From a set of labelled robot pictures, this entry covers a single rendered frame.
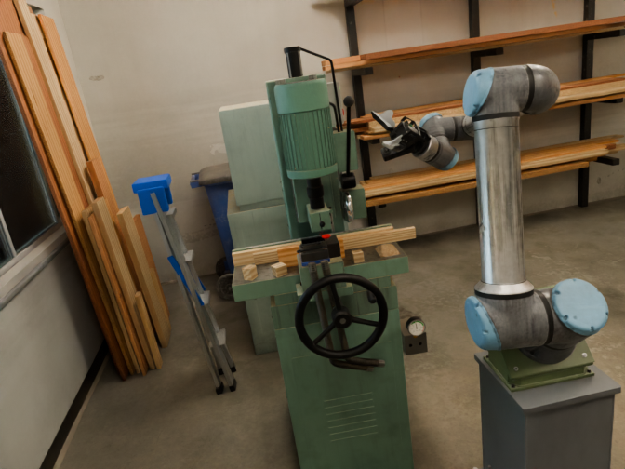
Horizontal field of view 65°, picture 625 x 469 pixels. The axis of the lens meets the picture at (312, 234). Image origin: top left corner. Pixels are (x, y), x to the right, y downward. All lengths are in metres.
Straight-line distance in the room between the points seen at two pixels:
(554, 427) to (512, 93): 0.97
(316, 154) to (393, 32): 2.70
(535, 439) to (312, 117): 1.18
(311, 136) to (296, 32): 2.51
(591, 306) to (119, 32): 3.56
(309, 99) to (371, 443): 1.29
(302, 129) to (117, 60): 2.67
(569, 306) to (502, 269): 0.19
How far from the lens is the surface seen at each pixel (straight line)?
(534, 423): 1.66
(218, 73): 4.03
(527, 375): 1.64
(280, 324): 1.72
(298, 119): 1.61
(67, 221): 2.85
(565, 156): 4.42
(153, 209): 2.40
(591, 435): 1.79
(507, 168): 1.34
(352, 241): 1.79
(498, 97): 1.34
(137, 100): 4.09
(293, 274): 1.65
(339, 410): 1.93
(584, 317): 1.44
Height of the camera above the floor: 1.53
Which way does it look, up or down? 18 degrees down
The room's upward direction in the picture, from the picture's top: 9 degrees counter-clockwise
